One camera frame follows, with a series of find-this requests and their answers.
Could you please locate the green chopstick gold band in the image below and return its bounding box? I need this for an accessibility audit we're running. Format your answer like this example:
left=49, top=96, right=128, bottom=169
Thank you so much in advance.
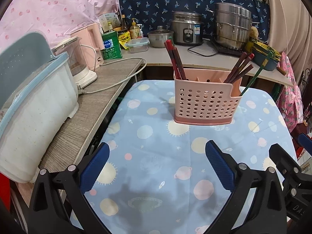
left=239, top=51, right=274, bottom=97

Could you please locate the maroon chopstick dark band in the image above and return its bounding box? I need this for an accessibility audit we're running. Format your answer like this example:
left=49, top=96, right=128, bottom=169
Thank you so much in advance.
left=230, top=65, right=253, bottom=84

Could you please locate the bright red twisted chopstick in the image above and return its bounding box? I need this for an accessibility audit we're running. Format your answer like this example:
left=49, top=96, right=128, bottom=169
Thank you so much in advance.
left=227, top=53, right=254, bottom=83

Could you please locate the maroon twisted chopstick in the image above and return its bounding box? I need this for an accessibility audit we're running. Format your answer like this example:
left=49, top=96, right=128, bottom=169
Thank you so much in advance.
left=224, top=52, right=247, bottom=83

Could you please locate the dark red chopstick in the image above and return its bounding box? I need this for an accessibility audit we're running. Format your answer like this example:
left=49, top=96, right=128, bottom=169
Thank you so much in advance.
left=172, top=47, right=187, bottom=80
left=168, top=50, right=181, bottom=79

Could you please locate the pink floral cloth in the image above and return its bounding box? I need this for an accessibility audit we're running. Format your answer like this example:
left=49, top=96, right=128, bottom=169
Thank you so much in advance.
left=277, top=52, right=304, bottom=133

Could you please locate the blue dotted tablecloth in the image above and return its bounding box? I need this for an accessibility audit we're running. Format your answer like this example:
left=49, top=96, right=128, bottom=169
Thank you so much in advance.
left=85, top=80, right=296, bottom=233

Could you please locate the pink perforated utensil holder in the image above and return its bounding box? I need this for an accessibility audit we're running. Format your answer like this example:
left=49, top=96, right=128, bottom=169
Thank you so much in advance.
left=174, top=68, right=242, bottom=126

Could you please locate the white dish drainer box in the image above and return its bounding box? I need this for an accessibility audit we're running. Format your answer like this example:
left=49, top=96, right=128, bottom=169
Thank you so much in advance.
left=1, top=32, right=79, bottom=183

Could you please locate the grey wooden shelf counter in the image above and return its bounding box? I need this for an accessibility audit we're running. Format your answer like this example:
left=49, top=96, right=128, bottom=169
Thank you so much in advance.
left=14, top=58, right=148, bottom=200

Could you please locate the dark blue basin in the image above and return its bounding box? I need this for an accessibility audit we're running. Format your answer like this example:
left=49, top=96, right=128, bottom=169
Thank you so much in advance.
left=252, top=42, right=281, bottom=71

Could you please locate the green tin can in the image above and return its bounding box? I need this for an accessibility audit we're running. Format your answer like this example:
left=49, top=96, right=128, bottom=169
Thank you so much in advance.
left=102, top=31, right=123, bottom=60

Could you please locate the beige curtain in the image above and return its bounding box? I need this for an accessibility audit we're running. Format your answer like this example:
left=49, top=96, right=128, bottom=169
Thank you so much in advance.
left=259, top=0, right=311, bottom=83

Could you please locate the pink electric kettle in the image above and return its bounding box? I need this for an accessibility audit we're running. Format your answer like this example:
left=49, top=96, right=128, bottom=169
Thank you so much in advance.
left=70, top=23, right=104, bottom=71

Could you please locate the clear food container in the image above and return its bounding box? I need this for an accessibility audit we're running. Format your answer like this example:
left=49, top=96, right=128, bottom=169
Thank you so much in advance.
left=126, top=37, right=150, bottom=53

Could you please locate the yellow packet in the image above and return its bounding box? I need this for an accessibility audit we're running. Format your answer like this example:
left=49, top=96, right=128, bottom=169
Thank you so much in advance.
left=118, top=31, right=131, bottom=50

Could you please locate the large steel steamer pot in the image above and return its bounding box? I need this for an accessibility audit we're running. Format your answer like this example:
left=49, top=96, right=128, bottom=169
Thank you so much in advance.
left=214, top=2, right=252, bottom=50

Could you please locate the yellow oil bottle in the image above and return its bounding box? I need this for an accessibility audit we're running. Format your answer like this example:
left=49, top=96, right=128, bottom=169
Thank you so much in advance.
left=129, top=18, right=141, bottom=39

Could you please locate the small steel pot with lid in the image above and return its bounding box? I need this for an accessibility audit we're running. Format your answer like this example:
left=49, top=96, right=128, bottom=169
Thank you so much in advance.
left=148, top=26, right=174, bottom=48

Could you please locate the silver rice cooker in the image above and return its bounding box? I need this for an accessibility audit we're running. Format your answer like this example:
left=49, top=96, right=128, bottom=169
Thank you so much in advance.
left=171, top=11, right=203, bottom=46

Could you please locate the pink dotted curtain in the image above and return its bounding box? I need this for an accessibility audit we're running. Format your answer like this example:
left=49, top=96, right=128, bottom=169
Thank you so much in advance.
left=1, top=0, right=118, bottom=51

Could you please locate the white power cable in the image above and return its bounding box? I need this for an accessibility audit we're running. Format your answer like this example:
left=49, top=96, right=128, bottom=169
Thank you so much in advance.
left=78, top=44, right=148, bottom=95

